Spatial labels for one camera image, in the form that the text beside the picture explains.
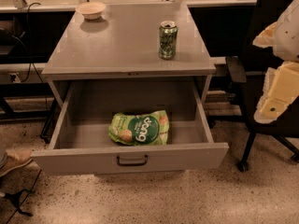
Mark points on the green rice chip bag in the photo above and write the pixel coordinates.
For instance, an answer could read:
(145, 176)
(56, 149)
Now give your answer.
(139, 130)

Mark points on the beige paper bowl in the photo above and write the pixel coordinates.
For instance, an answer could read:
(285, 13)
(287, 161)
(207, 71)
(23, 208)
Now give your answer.
(91, 10)

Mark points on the black office chair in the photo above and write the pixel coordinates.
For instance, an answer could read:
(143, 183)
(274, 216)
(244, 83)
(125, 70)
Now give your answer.
(247, 72)

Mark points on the white wall outlet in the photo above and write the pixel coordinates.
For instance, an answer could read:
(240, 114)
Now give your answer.
(14, 78)

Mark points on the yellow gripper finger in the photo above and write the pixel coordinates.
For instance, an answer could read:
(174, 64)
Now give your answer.
(280, 89)
(265, 39)

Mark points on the black drawer handle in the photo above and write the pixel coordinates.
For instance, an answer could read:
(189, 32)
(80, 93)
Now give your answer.
(131, 161)

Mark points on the black tripod foot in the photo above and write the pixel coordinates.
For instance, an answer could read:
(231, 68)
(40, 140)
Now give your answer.
(15, 200)

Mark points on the open grey top drawer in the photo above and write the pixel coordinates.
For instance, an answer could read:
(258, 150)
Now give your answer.
(80, 143)

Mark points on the tan shoe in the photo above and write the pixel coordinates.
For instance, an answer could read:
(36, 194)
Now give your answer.
(14, 160)

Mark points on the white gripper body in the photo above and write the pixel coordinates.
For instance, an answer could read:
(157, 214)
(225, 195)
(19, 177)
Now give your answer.
(288, 36)

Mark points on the grey metal cabinet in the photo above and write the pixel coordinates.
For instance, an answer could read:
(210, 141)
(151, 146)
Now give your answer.
(125, 43)

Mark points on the green soda can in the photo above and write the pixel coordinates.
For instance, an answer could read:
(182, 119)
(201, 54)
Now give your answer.
(168, 32)

